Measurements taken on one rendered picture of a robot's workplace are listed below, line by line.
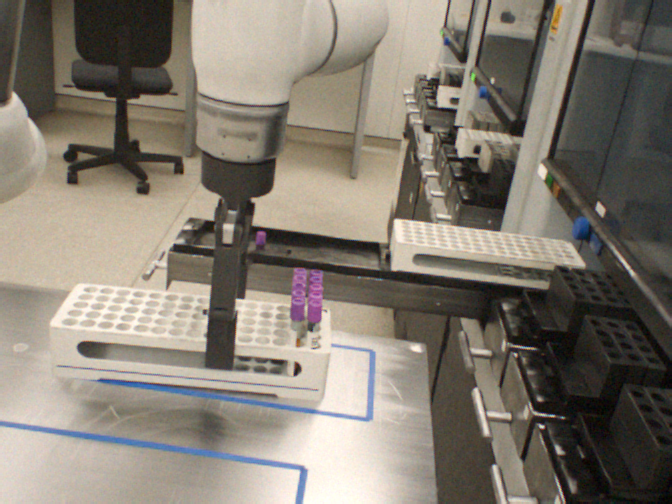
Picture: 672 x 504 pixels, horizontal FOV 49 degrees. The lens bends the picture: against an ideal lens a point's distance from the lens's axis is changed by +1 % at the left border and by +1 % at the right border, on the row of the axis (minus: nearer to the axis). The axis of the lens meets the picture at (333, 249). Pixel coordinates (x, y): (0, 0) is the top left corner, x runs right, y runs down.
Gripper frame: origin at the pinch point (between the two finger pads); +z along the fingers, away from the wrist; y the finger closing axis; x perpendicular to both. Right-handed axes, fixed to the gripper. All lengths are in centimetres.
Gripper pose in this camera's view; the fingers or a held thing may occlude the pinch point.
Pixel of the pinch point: (226, 324)
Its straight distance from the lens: 82.8
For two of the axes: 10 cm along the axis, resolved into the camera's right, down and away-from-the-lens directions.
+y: 0.1, 4.1, -9.1
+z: -1.3, 9.1, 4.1
